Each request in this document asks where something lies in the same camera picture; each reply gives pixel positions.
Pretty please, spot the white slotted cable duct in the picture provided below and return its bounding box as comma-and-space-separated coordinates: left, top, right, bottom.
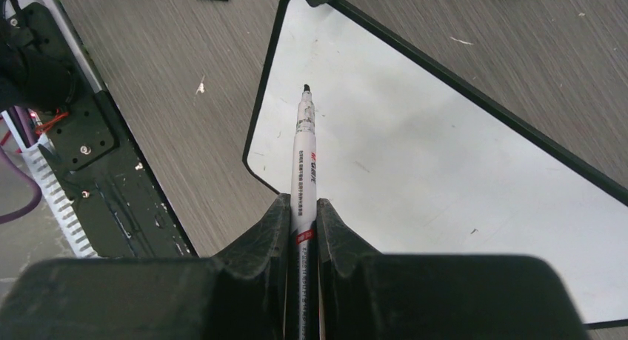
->
22, 136, 99, 259

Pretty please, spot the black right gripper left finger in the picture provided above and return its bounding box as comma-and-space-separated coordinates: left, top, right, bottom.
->
1, 194, 290, 339

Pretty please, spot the small black-framed whiteboard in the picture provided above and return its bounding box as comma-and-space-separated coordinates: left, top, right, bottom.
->
243, 0, 627, 327

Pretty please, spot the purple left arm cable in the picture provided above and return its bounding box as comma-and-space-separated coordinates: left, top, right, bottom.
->
0, 107, 44, 226

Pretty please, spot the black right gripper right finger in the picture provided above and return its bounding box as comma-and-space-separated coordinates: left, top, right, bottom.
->
317, 199, 588, 339

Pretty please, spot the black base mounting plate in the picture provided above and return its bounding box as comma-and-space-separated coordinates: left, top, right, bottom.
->
36, 91, 197, 258

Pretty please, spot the white whiteboard marker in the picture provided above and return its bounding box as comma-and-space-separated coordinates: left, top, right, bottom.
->
284, 84, 319, 339

